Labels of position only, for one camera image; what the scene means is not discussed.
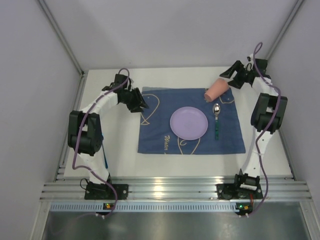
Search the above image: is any blue fish-print cloth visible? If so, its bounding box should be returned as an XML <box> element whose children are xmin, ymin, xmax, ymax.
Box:
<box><xmin>138</xmin><ymin>86</ymin><xmax>246</xmax><ymax>155</ymax></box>

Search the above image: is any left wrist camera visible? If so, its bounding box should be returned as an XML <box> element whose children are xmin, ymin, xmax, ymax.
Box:
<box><xmin>113</xmin><ymin>73</ymin><xmax>132</xmax><ymax>90</ymax></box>

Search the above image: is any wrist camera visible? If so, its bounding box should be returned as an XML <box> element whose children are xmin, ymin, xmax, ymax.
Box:
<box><xmin>244</xmin><ymin>54</ymin><xmax>268</xmax><ymax>78</ymax></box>
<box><xmin>113</xmin><ymin>73</ymin><xmax>132</xmax><ymax>90</ymax></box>

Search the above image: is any spoon with green handle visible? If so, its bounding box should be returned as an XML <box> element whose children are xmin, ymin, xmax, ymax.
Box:
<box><xmin>212</xmin><ymin>103</ymin><xmax>221</xmax><ymax>140</ymax></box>

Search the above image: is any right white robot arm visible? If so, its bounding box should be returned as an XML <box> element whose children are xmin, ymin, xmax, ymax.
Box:
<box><xmin>219</xmin><ymin>57</ymin><xmax>288</xmax><ymax>179</ymax></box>

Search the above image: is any purple plastic plate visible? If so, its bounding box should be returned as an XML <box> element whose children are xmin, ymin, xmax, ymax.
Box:
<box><xmin>169</xmin><ymin>106</ymin><xmax>209</xmax><ymax>141</ymax></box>

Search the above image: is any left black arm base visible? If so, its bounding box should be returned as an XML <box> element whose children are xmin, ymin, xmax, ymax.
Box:
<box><xmin>79</xmin><ymin>177</ymin><xmax>129</xmax><ymax>200</ymax></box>

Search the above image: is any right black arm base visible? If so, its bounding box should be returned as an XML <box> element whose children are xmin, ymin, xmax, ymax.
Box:
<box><xmin>216</xmin><ymin>169</ymin><xmax>263</xmax><ymax>200</ymax></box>

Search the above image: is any perforated cable duct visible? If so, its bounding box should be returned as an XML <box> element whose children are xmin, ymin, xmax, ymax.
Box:
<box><xmin>50</xmin><ymin>201</ymin><xmax>252</xmax><ymax>213</ymax></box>

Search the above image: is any blue plastic fork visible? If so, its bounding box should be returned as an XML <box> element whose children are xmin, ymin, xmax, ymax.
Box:
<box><xmin>101</xmin><ymin>133</ymin><xmax>109</xmax><ymax>169</ymax></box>

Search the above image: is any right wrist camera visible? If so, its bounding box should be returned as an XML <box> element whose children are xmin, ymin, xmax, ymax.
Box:
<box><xmin>244</xmin><ymin>54</ymin><xmax>268</xmax><ymax>78</ymax></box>

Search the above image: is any aluminium frame rail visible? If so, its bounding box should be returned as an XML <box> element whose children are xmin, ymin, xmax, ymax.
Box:
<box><xmin>40</xmin><ymin>176</ymin><xmax>312</xmax><ymax>202</ymax></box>

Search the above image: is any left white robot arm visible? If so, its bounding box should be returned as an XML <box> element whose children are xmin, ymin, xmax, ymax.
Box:
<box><xmin>67</xmin><ymin>86</ymin><xmax>149</xmax><ymax>184</ymax></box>

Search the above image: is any orange plastic cup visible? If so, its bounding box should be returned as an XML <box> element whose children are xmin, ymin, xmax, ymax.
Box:
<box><xmin>204</xmin><ymin>78</ymin><xmax>229</xmax><ymax>102</ymax></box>

